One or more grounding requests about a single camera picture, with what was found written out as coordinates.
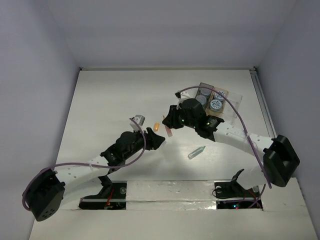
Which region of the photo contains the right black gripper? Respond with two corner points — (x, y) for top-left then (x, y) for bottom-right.
(163, 103), (198, 129)

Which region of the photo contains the orange pencil-shaped case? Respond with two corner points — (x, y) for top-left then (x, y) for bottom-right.
(164, 124), (173, 138)

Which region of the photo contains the orange eraser cap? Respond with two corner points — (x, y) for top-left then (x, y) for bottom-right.
(153, 122), (160, 132)

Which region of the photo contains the wooden bin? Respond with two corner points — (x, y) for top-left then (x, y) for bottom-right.
(205, 87), (229, 117)

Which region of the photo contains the clear plastic bin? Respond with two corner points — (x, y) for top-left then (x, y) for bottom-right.
(220, 91), (243, 125)

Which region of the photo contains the dark grey plastic bin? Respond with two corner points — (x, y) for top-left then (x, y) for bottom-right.
(194, 82), (214, 109)

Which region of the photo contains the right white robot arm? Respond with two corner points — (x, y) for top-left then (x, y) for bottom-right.
(162, 98), (300, 196)

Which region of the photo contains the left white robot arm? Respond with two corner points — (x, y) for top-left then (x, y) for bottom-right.
(22, 127), (166, 222)

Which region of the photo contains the teal pencil-shaped case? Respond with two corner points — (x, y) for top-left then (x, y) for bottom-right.
(187, 146), (206, 160)

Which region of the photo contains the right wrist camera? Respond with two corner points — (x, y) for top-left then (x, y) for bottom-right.
(175, 91), (191, 110)

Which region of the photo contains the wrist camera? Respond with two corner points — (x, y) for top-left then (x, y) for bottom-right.
(129, 114), (145, 132)
(175, 91), (191, 110)

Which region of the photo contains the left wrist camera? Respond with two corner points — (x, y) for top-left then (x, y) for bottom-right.
(129, 114), (145, 132)

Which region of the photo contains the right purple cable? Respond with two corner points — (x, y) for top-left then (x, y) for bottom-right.
(174, 86), (273, 209)

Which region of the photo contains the purple cable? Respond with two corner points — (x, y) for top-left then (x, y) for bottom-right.
(174, 86), (273, 209)
(21, 118), (147, 213)

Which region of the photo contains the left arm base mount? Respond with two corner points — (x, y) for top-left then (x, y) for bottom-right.
(78, 175), (127, 210)

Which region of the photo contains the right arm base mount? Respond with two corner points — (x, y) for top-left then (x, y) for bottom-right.
(211, 169), (263, 210)

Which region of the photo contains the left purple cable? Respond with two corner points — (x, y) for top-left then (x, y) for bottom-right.
(21, 118), (147, 213)

